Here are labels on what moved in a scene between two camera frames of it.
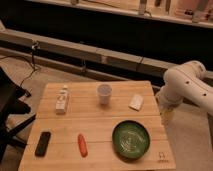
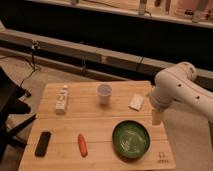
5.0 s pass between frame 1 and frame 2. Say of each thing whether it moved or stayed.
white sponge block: stayed
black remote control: stayed
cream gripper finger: moved
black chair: stayed
